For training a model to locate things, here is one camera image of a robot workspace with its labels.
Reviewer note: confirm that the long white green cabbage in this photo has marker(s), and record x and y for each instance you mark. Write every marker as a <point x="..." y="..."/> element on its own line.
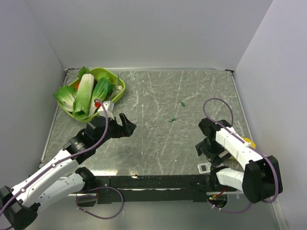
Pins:
<point x="81" y="105"/>

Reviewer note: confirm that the yellow napa cabbage toy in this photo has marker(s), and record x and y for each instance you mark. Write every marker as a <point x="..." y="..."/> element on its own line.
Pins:
<point x="249" y="141"/>

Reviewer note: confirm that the green bok choy right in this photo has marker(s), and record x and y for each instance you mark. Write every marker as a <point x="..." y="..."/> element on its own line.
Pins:
<point x="101" y="91"/>

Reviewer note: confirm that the green plastic basket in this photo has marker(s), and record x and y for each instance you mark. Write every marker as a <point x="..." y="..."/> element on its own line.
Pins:
<point x="99" y="73"/>

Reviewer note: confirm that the beige remote control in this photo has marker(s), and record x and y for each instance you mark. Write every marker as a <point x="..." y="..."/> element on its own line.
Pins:
<point x="204" y="168"/>

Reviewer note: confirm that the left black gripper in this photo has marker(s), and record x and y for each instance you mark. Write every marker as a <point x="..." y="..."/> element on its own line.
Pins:
<point x="121" y="131"/>

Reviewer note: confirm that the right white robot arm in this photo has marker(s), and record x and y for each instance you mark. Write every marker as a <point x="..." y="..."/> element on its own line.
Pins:
<point x="235" y="163"/>

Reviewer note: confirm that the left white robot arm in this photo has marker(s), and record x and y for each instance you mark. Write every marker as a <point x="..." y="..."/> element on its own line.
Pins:
<point x="62" y="175"/>

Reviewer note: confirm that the aluminium rail frame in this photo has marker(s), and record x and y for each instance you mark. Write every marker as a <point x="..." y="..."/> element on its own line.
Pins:
<point x="159" y="147"/>

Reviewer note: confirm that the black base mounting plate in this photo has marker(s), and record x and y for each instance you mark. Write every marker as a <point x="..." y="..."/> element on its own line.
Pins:
<point x="145" y="188"/>

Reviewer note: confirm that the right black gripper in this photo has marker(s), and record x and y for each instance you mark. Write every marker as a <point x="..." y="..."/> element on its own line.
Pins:
<point x="213" y="158"/>

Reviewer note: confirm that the green lettuce leaf left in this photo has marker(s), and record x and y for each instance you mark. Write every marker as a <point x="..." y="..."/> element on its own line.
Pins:
<point x="66" y="96"/>

